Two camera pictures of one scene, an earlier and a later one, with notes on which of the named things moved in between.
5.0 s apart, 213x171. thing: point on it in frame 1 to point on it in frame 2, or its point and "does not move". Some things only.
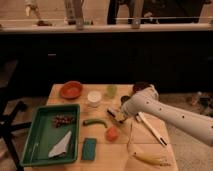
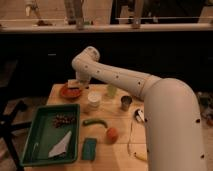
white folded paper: [60, 147] does not move
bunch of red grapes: [61, 119] does not move
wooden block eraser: [116, 115] to [74, 83]
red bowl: [71, 90] does not move
